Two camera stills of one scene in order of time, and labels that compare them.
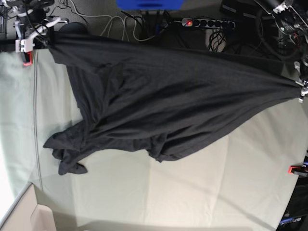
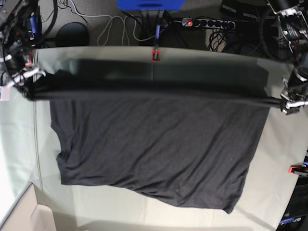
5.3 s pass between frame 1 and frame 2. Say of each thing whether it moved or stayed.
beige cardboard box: stayed
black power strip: stayed
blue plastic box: stayed
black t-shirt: moved
